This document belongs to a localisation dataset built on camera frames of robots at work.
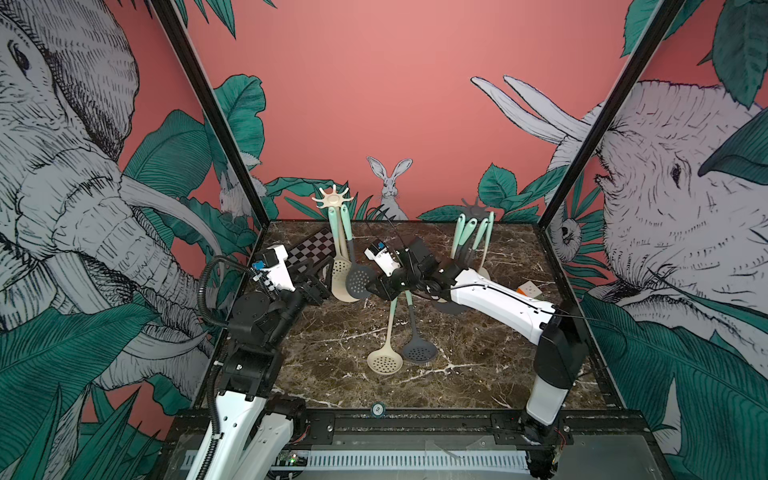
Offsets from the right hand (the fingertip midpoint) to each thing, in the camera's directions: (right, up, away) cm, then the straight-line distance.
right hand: (369, 280), depth 78 cm
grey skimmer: (-4, -1, +9) cm, 9 cm away
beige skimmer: (-10, +2, +11) cm, 15 cm away
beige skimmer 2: (+5, -24, +6) cm, 25 cm away
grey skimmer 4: (+28, +12, -8) cm, 31 cm away
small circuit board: (-18, -42, -8) cm, 46 cm away
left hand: (-8, +7, -15) cm, 18 cm away
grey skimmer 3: (+24, +12, -8) cm, 28 cm away
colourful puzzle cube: (+51, -5, +17) cm, 54 cm away
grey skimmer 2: (+14, -21, +8) cm, 27 cm away
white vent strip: (+10, -42, -8) cm, 44 cm away
